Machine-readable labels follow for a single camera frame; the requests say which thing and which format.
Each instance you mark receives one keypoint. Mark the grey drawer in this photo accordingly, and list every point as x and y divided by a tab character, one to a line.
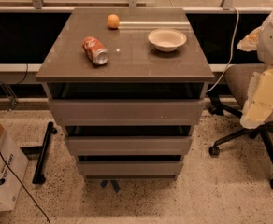
126	112
128	145
125	168

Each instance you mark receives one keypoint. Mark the grey bottom drawer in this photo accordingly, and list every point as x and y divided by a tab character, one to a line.
125	168

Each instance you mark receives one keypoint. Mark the orange fruit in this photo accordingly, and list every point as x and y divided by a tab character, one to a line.
113	21

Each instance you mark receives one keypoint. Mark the grey top drawer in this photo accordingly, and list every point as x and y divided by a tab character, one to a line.
126	112

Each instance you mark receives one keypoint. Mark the white paper bowl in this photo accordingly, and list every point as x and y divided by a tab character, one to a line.
167	40

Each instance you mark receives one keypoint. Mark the black metal bar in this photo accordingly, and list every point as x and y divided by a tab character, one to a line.
39	178

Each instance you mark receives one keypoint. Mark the grey office chair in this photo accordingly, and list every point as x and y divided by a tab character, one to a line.
238	78

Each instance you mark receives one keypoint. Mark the grey drawer cabinet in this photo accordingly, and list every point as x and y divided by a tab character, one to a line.
136	70

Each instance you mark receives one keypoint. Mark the white cardboard box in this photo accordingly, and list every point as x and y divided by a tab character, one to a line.
13	165

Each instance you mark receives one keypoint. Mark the orange soda can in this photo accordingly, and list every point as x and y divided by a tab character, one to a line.
95	50

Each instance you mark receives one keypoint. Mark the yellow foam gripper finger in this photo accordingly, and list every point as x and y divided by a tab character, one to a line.
259	105
250	42

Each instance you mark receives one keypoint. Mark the blue tape cross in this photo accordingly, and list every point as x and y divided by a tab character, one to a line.
114	184

